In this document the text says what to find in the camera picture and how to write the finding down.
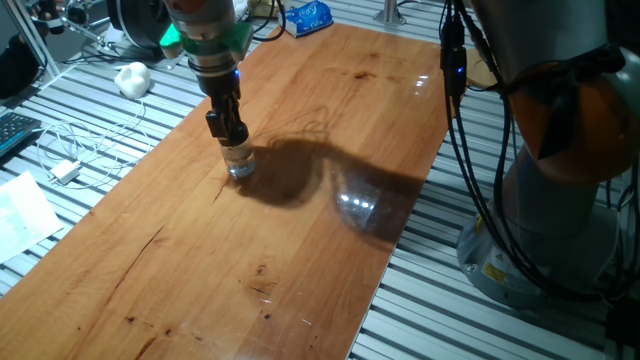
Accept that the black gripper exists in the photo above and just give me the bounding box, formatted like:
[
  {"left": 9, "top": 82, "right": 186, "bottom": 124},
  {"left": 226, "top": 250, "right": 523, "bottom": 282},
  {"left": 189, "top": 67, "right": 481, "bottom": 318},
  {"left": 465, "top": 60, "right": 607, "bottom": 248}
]
[{"left": 198, "top": 69, "right": 247, "bottom": 140}]

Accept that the clear glass jar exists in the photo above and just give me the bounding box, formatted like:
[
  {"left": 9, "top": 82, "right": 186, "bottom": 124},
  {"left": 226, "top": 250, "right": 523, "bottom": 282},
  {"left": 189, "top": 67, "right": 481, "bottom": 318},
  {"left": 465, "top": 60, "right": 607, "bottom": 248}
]
[{"left": 221, "top": 138, "right": 257, "bottom": 180}]

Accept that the person's hand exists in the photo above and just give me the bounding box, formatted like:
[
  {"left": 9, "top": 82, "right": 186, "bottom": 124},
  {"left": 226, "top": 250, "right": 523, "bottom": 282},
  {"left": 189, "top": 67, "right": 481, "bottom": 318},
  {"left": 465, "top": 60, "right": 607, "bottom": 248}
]
[{"left": 30, "top": 0, "right": 67, "bottom": 36}]

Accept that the white figurine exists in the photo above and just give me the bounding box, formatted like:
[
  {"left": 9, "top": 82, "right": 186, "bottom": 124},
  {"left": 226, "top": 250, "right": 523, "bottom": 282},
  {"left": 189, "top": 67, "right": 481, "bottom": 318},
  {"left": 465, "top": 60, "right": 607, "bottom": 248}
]
[{"left": 113, "top": 61, "right": 152, "bottom": 100}]

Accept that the gold foil packet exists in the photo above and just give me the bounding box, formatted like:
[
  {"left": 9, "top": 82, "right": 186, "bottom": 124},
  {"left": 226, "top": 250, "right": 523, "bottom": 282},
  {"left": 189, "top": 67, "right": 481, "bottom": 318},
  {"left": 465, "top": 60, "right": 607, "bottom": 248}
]
[{"left": 247, "top": 0, "right": 281, "bottom": 19}]

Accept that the blue tissue pack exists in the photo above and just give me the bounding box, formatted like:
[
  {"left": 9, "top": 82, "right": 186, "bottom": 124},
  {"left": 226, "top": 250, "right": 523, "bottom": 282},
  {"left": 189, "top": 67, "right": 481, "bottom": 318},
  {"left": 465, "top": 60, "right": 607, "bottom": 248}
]
[{"left": 283, "top": 0, "right": 335, "bottom": 39}]

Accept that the black round fan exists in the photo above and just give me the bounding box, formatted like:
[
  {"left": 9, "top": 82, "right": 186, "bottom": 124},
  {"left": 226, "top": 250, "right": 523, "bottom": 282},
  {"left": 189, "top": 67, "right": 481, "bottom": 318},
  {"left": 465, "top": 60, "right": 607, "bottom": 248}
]
[{"left": 106, "top": 0, "right": 174, "bottom": 51}]

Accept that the thin silver stand rod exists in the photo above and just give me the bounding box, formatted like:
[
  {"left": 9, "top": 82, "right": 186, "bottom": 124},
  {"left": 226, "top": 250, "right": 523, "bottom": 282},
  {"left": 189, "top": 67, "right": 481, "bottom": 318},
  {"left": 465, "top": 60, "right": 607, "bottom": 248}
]
[{"left": 62, "top": 0, "right": 112, "bottom": 54}]

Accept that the white charger plug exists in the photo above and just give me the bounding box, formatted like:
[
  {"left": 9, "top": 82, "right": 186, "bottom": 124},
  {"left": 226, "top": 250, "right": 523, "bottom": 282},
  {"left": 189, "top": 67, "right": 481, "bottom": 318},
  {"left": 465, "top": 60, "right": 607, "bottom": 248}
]
[{"left": 48, "top": 159, "right": 81, "bottom": 186}]

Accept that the wooden board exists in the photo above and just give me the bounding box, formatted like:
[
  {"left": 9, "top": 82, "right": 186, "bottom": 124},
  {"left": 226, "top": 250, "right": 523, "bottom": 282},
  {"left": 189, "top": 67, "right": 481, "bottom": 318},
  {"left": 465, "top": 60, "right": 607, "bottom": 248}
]
[{"left": 0, "top": 22, "right": 451, "bottom": 360}]

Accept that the black keyboard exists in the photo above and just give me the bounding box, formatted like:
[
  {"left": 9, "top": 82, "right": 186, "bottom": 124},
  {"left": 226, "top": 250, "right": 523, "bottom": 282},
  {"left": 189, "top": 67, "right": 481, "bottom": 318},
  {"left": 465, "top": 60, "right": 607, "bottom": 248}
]
[{"left": 0, "top": 111, "right": 42, "bottom": 159}]

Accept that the white paper sheet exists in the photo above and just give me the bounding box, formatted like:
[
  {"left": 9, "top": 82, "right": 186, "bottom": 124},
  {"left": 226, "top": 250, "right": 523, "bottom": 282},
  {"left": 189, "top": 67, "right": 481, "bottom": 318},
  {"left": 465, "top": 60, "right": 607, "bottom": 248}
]
[{"left": 0, "top": 170, "right": 65, "bottom": 265}]

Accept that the black connector with blue light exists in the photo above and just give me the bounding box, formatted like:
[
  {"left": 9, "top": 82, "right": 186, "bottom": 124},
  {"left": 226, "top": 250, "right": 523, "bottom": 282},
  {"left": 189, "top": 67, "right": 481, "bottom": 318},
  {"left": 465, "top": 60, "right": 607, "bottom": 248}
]
[{"left": 439, "top": 9, "right": 469, "bottom": 106}]

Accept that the round wooden paddle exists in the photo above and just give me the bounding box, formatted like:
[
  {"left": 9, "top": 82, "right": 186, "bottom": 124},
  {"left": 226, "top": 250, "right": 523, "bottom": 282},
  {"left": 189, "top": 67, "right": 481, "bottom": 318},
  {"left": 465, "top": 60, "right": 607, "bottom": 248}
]
[{"left": 464, "top": 58, "right": 500, "bottom": 92}]

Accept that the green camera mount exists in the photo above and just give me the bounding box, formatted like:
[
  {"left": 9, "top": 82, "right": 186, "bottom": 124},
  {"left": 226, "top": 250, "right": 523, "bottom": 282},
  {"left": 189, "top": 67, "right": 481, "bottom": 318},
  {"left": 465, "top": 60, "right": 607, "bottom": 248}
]
[{"left": 159, "top": 22, "right": 255, "bottom": 60}]

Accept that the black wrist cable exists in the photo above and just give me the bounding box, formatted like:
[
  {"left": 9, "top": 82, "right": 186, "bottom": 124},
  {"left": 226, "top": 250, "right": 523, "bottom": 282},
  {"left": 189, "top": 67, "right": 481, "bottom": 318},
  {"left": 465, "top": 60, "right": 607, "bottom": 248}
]
[{"left": 251, "top": 0, "right": 288, "bottom": 44}]

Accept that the white charger cable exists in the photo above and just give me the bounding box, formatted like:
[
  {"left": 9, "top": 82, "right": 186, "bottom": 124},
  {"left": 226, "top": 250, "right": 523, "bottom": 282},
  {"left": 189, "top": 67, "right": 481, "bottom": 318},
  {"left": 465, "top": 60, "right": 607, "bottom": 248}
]
[{"left": 35, "top": 99, "right": 152, "bottom": 191}]

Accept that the aluminium frame post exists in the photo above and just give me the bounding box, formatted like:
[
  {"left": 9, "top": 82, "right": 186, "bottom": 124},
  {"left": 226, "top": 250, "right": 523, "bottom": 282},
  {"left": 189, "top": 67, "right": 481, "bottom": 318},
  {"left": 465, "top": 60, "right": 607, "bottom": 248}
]
[
  {"left": 2, "top": 0, "right": 64, "bottom": 81},
  {"left": 372, "top": 0, "right": 407, "bottom": 26}
]

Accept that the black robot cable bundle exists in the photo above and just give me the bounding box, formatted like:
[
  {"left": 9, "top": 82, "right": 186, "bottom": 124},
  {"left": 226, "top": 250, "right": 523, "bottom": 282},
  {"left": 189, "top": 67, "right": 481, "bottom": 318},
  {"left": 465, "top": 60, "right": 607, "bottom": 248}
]
[{"left": 437, "top": 0, "right": 640, "bottom": 301}]

